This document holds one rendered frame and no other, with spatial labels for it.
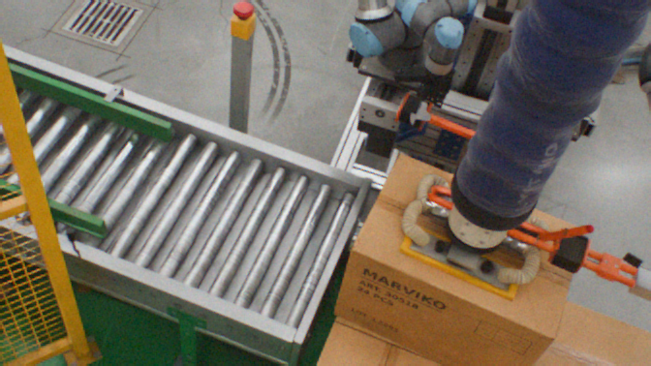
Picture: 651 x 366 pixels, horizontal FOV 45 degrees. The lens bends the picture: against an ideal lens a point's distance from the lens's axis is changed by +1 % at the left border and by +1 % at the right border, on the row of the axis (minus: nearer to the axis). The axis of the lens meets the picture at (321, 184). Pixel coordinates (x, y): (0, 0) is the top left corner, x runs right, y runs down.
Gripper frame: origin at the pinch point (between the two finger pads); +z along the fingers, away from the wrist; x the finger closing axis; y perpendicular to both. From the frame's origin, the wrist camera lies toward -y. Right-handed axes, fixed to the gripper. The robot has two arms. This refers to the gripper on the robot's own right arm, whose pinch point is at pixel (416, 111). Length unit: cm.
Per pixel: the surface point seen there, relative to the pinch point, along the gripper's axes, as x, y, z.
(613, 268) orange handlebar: -27, 66, -1
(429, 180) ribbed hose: -18.9, 12.4, 4.7
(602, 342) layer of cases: -14, 83, 53
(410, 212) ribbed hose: -32.5, 11.3, 4.6
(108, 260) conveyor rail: -65, -71, 48
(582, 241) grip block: -23, 57, -1
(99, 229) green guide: -57, -80, 48
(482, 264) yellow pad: -36, 35, 9
